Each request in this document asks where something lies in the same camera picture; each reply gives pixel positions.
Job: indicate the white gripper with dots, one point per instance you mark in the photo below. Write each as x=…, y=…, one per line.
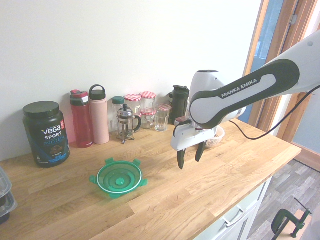
x=192, y=137

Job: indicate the green round container lid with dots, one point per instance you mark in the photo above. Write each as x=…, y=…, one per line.
x=117, y=178

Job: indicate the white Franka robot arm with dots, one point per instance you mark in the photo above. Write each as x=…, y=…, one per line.
x=250, y=85

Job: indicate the clear plastic food bowl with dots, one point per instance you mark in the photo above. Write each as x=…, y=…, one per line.
x=219, y=135

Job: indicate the jar with red checkered lid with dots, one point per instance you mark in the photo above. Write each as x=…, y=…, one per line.
x=148, y=121
x=148, y=101
x=133, y=102

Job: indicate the glass jar with green lid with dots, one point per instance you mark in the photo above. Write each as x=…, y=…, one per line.
x=117, y=105

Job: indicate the black takeaway container clear lid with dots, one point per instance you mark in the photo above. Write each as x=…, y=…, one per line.
x=7, y=207
x=3, y=182

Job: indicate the cereal rings heap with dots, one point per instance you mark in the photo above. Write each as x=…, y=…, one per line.
x=213, y=142

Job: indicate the faceted glass tumbler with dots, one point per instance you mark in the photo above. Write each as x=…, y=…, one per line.
x=162, y=120

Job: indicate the dark shaker bottle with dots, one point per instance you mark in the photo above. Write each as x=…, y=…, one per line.
x=178, y=105

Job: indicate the white kitchen cabinet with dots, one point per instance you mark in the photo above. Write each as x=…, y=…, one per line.
x=240, y=200

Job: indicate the glass French press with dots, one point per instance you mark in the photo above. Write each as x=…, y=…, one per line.
x=126, y=125

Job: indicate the pink insulated bottle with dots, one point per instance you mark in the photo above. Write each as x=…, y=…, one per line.
x=98, y=117

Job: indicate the green C-clamp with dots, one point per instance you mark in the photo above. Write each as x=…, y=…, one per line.
x=281, y=218

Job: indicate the red water bottle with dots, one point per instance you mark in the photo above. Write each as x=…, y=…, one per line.
x=81, y=122

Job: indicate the black Vega protein tub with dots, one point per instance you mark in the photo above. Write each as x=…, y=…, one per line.
x=46, y=135

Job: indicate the wooden door frame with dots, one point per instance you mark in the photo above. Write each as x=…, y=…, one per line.
x=290, y=45

